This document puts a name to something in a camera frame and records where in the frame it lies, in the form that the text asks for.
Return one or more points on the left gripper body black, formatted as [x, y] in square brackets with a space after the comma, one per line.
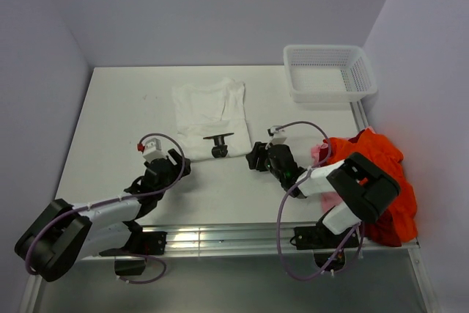
[174, 172]

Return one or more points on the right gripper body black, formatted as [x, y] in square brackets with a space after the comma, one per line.
[277, 173]

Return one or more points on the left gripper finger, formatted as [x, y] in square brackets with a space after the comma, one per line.
[186, 167]
[175, 158]

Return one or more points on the white t shirt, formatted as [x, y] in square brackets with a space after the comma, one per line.
[207, 110]

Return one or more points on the white plastic basket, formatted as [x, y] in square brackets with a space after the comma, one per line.
[328, 73]

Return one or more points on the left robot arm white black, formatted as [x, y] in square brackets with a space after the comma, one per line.
[64, 233]

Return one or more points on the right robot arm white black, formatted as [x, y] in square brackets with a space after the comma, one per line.
[365, 190]

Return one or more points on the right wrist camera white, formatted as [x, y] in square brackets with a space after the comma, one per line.
[277, 136]

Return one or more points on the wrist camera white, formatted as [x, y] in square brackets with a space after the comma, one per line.
[277, 136]
[150, 149]

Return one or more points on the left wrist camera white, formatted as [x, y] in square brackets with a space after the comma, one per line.
[150, 149]

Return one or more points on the aluminium rail frame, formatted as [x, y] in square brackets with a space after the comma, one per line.
[242, 240]

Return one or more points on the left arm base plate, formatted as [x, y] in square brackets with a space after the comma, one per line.
[143, 243]

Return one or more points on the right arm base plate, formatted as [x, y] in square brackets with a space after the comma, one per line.
[316, 237]

